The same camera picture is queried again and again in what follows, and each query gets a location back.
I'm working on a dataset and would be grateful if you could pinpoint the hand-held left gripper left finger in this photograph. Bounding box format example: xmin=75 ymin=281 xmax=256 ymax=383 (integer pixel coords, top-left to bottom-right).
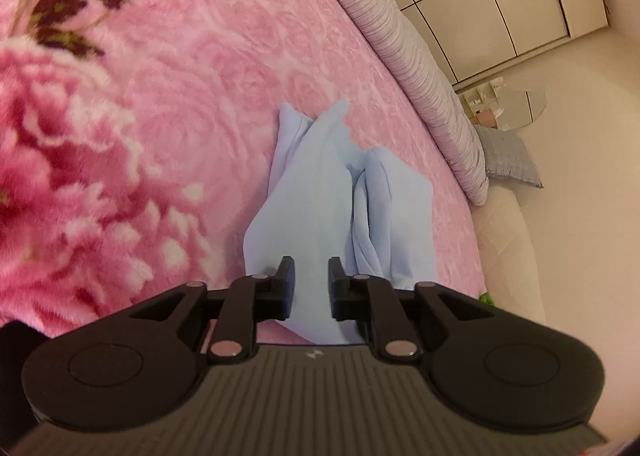
xmin=129 ymin=256 xmax=299 ymax=365

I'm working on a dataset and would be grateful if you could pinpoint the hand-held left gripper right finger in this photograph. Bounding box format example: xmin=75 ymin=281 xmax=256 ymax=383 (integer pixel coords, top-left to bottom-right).
xmin=327 ymin=257 xmax=477 ymax=363

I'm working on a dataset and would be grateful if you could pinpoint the light blue sweatshirt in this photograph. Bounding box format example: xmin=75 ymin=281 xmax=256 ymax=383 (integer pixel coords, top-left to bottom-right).
xmin=242 ymin=98 xmax=437 ymax=348

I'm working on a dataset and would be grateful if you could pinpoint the white padded headboard cushion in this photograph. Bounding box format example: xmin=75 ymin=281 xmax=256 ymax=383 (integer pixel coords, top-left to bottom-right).
xmin=471 ymin=185 xmax=547 ymax=327

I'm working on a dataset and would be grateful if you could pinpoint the grey checked pillow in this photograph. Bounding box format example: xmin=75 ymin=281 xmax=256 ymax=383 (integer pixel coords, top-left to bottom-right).
xmin=471 ymin=124 xmax=544 ymax=189

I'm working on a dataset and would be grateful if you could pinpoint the pink floral blanket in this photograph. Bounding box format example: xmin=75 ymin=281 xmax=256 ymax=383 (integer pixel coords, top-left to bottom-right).
xmin=0 ymin=0 xmax=487 ymax=343

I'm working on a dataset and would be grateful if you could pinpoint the vanity shelf with bottles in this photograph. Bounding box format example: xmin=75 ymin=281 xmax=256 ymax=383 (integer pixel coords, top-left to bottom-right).
xmin=459 ymin=80 xmax=507 ymax=129

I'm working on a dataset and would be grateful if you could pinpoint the grey ribbed quilt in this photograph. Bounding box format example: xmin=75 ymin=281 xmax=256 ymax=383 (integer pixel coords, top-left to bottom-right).
xmin=282 ymin=0 xmax=489 ymax=207

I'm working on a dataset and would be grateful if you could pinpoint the oval vanity mirror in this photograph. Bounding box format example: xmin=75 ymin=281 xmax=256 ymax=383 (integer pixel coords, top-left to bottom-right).
xmin=499 ymin=89 xmax=549 ymax=130

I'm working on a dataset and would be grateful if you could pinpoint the cream wardrobe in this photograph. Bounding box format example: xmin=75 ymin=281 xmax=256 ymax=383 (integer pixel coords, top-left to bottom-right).
xmin=357 ymin=0 xmax=613 ymax=89

